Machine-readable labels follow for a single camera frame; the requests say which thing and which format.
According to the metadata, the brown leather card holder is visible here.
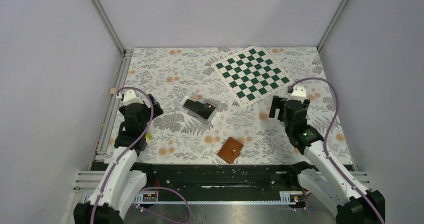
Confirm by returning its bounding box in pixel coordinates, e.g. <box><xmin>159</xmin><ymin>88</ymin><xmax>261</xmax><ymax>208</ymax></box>
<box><xmin>217</xmin><ymin>137</ymin><xmax>244</xmax><ymax>164</ymax></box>

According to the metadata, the clear acrylic card box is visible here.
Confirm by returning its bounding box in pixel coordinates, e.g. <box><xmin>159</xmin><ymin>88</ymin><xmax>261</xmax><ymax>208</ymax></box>
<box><xmin>174</xmin><ymin>88</ymin><xmax>219</xmax><ymax>125</ymax></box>

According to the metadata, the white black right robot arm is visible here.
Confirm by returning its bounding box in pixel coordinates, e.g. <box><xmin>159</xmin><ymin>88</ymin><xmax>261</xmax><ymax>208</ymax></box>
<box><xmin>269</xmin><ymin>95</ymin><xmax>385</xmax><ymax>224</ymax></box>

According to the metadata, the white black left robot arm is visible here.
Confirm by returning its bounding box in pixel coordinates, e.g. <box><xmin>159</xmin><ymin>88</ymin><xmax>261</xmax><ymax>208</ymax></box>
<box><xmin>73</xmin><ymin>90</ymin><xmax>164</xmax><ymax>224</ymax></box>

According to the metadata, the green white checkered mat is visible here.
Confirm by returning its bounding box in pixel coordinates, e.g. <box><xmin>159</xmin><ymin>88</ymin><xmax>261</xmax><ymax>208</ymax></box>
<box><xmin>211</xmin><ymin>46</ymin><xmax>293</xmax><ymax>108</ymax></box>

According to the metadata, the floral patterned table cloth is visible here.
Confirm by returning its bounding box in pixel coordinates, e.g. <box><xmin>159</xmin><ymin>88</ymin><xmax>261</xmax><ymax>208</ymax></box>
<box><xmin>107</xmin><ymin>46</ymin><xmax>351</xmax><ymax>166</ymax></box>

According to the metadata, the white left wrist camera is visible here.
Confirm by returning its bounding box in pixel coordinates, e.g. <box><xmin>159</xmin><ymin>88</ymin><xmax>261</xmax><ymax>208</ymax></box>
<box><xmin>122</xmin><ymin>89</ymin><xmax>143</xmax><ymax>106</ymax></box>

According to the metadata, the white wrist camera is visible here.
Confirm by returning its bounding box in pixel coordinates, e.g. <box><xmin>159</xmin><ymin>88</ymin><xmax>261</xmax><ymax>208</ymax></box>
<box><xmin>287</xmin><ymin>85</ymin><xmax>307</xmax><ymax>102</ymax></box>
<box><xmin>122</xmin><ymin>89</ymin><xmax>143</xmax><ymax>106</ymax></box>

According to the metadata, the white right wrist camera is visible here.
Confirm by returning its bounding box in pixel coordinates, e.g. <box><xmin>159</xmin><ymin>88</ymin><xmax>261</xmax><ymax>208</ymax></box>
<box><xmin>287</xmin><ymin>85</ymin><xmax>307</xmax><ymax>102</ymax></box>

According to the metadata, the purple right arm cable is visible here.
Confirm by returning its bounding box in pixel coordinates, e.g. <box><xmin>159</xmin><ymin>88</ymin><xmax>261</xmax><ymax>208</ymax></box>
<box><xmin>287</xmin><ymin>77</ymin><xmax>387</xmax><ymax>224</ymax></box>

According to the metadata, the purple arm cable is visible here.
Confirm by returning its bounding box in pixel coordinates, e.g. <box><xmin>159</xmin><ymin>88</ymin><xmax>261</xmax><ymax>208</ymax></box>
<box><xmin>287</xmin><ymin>77</ymin><xmax>387</xmax><ymax>224</ymax></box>
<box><xmin>89</xmin><ymin>86</ymin><xmax>194</xmax><ymax>224</ymax></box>

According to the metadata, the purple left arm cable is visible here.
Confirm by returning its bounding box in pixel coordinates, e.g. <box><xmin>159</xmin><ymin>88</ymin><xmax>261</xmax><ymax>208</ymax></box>
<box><xmin>89</xmin><ymin>86</ymin><xmax>194</xmax><ymax>224</ymax></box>

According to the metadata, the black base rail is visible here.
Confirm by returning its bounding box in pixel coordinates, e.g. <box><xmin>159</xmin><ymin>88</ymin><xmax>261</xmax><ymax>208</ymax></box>
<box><xmin>131</xmin><ymin>162</ymin><xmax>303</xmax><ymax>202</ymax></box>

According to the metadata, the white slotted cable duct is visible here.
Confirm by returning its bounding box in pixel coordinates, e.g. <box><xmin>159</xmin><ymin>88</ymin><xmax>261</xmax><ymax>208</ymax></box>
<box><xmin>132</xmin><ymin>190</ymin><xmax>301</xmax><ymax>205</ymax></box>

